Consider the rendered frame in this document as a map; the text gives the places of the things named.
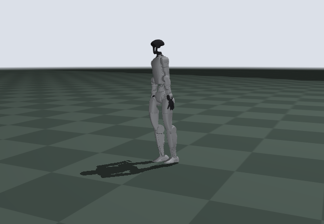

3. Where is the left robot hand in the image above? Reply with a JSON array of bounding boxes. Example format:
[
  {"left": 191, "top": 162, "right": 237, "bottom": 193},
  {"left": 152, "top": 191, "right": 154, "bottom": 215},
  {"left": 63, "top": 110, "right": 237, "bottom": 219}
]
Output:
[{"left": 167, "top": 95, "right": 174, "bottom": 110}]

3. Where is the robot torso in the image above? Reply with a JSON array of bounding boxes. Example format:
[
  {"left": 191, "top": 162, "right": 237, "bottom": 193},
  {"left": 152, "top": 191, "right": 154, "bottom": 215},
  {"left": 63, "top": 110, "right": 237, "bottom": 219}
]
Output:
[{"left": 152, "top": 54, "right": 166, "bottom": 103}]

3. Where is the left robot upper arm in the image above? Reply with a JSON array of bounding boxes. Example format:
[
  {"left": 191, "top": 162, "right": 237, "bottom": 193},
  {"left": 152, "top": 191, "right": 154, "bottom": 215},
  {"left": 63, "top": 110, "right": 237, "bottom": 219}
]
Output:
[{"left": 160, "top": 57, "right": 170, "bottom": 82}]

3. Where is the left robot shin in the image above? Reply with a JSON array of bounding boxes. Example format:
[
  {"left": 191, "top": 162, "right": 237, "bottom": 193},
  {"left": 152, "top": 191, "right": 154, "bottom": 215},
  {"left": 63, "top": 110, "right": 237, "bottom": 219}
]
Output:
[{"left": 167, "top": 126, "right": 177, "bottom": 158}]

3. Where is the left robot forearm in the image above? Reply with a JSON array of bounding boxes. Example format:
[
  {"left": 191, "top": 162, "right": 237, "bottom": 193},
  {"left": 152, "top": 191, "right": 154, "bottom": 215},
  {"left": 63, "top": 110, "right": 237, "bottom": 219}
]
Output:
[{"left": 164, "top": 75, "right": 173, "bottom": 98}]

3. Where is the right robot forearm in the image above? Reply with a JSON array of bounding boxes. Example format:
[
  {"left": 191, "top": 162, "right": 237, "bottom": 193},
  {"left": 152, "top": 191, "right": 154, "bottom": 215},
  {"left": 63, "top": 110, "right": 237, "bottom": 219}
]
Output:
[{"left": 151, "top": 82, "right": 158, "bottom": 98}]

